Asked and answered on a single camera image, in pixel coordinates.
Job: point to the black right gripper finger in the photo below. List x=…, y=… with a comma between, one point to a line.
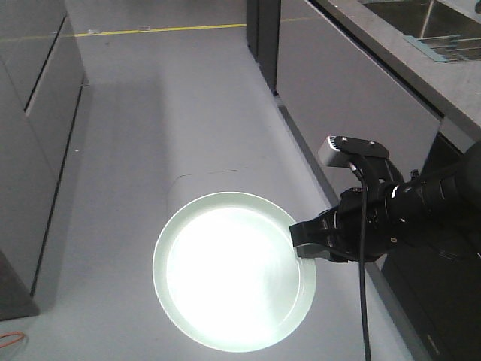
x=316, y=251
x=320, y=230

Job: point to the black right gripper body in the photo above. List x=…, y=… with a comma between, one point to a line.
x=382, y=235

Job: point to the light green round plate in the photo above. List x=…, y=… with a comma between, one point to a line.
x=227, y=276

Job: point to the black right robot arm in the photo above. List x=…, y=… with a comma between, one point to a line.
x=389, y=212

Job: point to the teal metal drying rack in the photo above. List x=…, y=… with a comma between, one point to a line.
x=447, y=48

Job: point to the grey kitchen island counter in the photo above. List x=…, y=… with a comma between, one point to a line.
x=339, y=69

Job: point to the stainless steel sink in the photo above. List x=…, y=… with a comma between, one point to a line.
x=423, y=19

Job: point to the grey kitchen cabinet left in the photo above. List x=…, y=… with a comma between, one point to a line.
x=42, y=75

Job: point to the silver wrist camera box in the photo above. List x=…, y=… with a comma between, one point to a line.
x=337, y=151

